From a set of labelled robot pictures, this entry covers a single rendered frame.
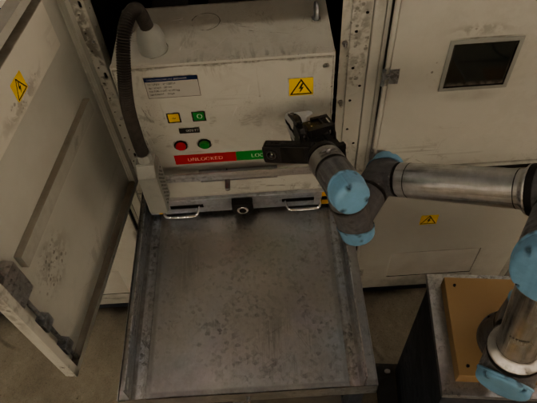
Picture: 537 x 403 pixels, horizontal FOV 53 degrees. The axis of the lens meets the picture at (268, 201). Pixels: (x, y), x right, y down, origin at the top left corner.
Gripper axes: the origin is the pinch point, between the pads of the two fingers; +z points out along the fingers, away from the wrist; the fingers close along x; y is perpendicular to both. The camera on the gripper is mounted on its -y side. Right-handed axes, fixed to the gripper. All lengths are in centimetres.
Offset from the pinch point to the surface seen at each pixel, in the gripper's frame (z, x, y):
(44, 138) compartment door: 2, 9, -54
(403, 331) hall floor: 16, -122, 43
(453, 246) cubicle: 19, -85, 64
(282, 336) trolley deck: -25, -46, -14
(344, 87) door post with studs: 12.4, -2.9, 19.9
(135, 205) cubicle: 40, -42, -44
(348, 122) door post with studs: 14.8, -15.6, 21.8
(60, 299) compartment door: -11, -26, -63
